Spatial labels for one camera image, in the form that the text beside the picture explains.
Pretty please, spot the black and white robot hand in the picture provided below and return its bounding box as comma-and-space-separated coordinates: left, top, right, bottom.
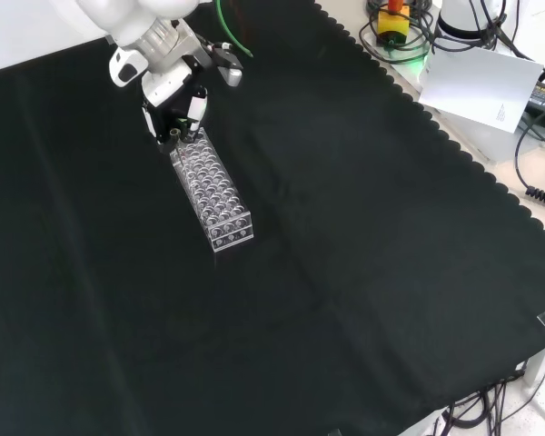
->
107, 30, 211, 156

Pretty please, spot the clear plastic test tube rack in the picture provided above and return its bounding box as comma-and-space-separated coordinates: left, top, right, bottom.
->
168, 126, 256, 253

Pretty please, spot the black bench cloth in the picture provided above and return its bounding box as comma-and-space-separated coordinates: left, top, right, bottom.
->
0, 0, 545, 436

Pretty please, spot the yellow stop button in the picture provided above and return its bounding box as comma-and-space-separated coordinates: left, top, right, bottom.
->
375, 0, 411, 47

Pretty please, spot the white column with black band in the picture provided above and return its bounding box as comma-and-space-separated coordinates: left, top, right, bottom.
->
434, 0, 506, 45

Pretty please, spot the white paper sheet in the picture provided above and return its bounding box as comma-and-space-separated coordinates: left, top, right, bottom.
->
418, 44, 545, 135

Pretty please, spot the white box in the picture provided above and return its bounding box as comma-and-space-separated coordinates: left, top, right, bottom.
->
429, 104, 529, 165

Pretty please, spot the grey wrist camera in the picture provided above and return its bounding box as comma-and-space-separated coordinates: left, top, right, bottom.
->
208, 42, 244, 88

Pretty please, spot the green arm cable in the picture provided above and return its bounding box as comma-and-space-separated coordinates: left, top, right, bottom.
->
214, 0, 256, 58

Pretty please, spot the green cable loop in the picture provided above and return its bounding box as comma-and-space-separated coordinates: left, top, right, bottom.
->
358, 17, 433, 64

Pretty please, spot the black cable bundle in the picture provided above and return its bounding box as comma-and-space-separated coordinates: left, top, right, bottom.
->
435, 374, 544, 436

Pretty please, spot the white bench bracket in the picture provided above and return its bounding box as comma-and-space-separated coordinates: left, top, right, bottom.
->
522, 337, 545, 424

